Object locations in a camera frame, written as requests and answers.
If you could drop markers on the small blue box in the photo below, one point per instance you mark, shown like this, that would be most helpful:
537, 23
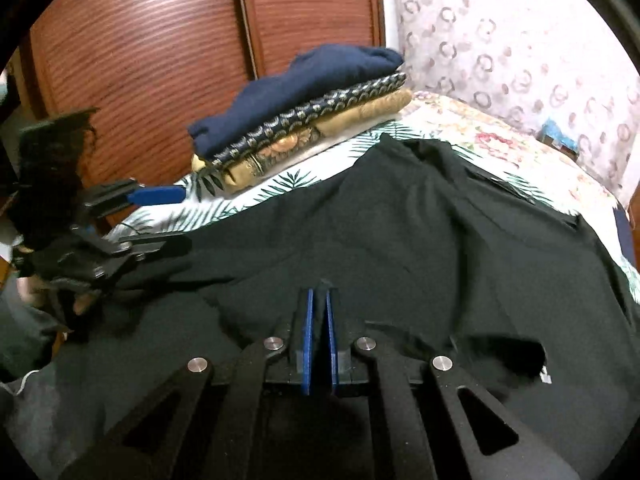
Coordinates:
557, 137

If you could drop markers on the folded tan floral cloth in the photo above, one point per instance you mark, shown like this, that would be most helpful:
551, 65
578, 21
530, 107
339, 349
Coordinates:
350, 115

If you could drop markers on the black garment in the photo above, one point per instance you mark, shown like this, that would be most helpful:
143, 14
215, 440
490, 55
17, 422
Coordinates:
400, 235

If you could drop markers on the person's left hand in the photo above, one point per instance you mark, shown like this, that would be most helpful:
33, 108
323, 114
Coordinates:
32, 280

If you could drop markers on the floral bed blanket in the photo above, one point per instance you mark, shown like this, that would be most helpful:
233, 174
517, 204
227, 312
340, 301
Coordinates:
500, 135

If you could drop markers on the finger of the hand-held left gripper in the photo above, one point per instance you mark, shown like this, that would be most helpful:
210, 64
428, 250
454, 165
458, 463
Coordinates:
150, 246
160, 195

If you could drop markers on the person's dark clothing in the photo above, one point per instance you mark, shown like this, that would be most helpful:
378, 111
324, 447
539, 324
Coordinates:
30, 425

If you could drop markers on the navy blue blanket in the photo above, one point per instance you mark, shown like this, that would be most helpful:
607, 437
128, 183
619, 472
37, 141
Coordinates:
625, 232

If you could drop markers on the leaf print bed sheet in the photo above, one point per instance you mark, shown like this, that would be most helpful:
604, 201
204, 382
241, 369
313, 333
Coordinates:
280, 185

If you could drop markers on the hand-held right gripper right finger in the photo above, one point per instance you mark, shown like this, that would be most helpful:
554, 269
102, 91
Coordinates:
332, 345

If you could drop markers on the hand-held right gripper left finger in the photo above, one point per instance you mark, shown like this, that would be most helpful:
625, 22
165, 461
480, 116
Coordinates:
307, 345

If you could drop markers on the stack of folded clothes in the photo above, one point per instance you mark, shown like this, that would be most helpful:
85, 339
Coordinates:
300, 90

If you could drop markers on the folded navy patterned cloth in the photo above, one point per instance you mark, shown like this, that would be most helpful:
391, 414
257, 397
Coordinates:
310, 107

